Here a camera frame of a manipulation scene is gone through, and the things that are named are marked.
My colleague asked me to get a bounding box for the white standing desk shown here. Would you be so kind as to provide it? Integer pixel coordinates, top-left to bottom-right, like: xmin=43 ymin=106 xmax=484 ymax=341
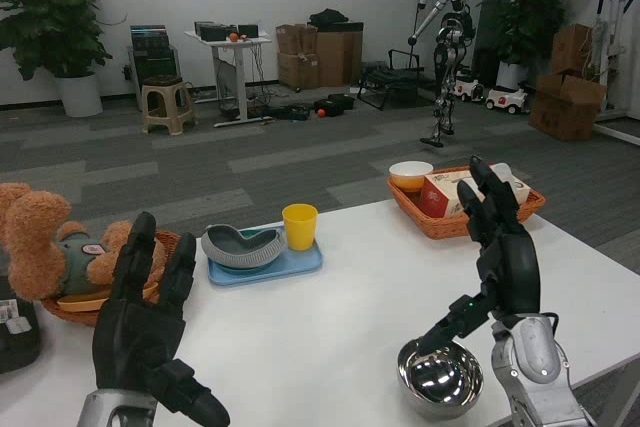
xmin=184 ymin=28 xmax=274 ymax=129

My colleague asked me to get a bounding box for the white toy car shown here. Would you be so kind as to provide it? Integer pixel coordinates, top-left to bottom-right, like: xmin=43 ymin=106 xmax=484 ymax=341
xmin=453 ymin=71 xmax=487 ymax=104
xmin=484 ymin=85 xmax=533 ymax=116

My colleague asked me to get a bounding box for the white tripod stand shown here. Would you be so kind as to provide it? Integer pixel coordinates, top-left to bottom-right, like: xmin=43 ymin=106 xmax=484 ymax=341
xmin=593 ymin=0 xmax=640 ymax=114

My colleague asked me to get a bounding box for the large brown cardboard box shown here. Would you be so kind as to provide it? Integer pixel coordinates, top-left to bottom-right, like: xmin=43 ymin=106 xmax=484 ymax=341
xmin=315 ymin=29 xmax=365 ymax=88

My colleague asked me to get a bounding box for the black equipment rack stack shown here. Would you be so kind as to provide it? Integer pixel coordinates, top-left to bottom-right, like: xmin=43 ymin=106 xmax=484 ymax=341
xmin=129 ymin=23 xmax=182 ymax=99

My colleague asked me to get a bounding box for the orange plate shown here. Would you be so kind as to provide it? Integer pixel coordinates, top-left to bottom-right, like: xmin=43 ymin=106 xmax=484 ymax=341
xmin=56 ymin=282 xmax=160 ymax=314

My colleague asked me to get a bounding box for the black plastic case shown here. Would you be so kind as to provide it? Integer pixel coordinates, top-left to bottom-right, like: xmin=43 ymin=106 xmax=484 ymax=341
xmin=0 ymin=275 xmax=42 ymax=376

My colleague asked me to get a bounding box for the open brown cardboard box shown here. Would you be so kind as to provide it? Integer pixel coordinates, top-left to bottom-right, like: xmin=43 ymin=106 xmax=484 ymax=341
xmin=275 ymin=22 xmax=320 ymax=56
xmin=528 ymin=72 xmax=609 ymax=143

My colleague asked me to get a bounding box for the closed brown cardboard box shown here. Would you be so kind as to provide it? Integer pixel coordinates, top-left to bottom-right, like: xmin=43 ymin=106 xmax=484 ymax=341
xmin=276 ymin=51 xmax=321 ymax=90

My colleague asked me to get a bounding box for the white plant pot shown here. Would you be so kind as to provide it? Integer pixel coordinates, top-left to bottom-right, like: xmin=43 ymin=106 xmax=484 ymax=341
xmin=495 ymin=61 xmax=531 ymax=91
xmin=53 ymin=71 xmax=104 ymax=119

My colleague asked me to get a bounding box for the grey oval bowl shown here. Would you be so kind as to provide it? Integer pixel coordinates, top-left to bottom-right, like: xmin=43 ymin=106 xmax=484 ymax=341
xmin=200 ymin=224 xmax=289 ymax=270

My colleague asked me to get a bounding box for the tall brown cardboard box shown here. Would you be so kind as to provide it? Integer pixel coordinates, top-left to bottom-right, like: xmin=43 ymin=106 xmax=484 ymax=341
xmin=550 ymin=22 xmax=597 ymax=76

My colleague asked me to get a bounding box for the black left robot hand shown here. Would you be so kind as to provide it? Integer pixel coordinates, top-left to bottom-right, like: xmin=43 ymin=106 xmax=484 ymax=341
xmin=91 ymin=211 xmax=232 ymax=427

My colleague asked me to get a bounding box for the red and white tissue box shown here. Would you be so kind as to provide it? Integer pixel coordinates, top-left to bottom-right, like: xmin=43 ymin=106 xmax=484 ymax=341
xmin=418 ymin=162 xmax=534 ymax=219

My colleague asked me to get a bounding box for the white and orange bowl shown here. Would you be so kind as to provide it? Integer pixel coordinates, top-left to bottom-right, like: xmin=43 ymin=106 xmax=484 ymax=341
xmin=388 ymin=160 xmax=435 ymax=194

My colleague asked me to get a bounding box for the silver black humanoid robot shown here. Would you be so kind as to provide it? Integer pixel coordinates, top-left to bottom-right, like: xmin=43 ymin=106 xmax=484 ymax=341
xmin=406 ymin=0 xmax=483 ymax=149

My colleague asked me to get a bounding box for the light blue plastic tray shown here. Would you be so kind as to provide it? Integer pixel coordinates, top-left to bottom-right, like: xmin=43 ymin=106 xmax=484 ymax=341
xmin=206 ymin=224 xmax=324 ymax=289

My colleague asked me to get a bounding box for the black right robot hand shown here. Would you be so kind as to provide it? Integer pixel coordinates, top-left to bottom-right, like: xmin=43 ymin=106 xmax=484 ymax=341
xmin=416 ymin=155 xmax=543 ymax=357

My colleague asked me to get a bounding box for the yellow plastic cup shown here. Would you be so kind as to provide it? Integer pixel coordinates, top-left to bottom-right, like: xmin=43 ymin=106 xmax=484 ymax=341
xmin=281 ymin=203 xmax=320 ymax=252

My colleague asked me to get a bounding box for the black floor case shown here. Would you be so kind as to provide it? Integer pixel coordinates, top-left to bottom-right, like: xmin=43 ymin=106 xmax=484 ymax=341
xmin=326 ymin=92 xmax=358 ymax=111

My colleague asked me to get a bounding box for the black folding cot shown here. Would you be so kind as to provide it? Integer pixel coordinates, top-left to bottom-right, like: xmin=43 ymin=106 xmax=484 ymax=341
xmin=355 ymin=47 xmax=442 ymax=111

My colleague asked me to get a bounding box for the large green potted plant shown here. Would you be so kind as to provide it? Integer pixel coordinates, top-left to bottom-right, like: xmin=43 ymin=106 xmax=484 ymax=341
xmin=478 ymin=0 xmax=587 ymax=69
xmin=0 ymin=0 xmax=114 ymax=82

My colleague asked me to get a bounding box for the beige plastic stool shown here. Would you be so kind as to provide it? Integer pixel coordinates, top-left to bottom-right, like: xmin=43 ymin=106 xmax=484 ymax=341
xmin=140 ymin=74 xmax=198 ymax=137

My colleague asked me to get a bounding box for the black cloth bundle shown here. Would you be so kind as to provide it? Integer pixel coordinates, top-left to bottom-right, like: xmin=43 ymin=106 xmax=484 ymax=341
xmin=307 ymin=7 xmax=350 ymax=29

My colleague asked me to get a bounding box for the brown teddy bear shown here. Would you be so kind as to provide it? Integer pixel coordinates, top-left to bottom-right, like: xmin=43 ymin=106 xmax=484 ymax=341
xmin=0 ymin=182 xmax=169 ymax=301

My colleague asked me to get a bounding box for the shiny metal bowl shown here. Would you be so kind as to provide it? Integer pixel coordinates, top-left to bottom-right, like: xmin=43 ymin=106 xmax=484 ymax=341
xmin=396 ymin=337 xmax=486 ymax=420

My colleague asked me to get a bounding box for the orange wicker basket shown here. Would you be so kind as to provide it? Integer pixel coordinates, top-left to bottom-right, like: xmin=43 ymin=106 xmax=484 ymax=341
xmin=386 ymin=166 xmax=547 ymax=240
xmin=41 ymin=230 xmax=184 ymax=329

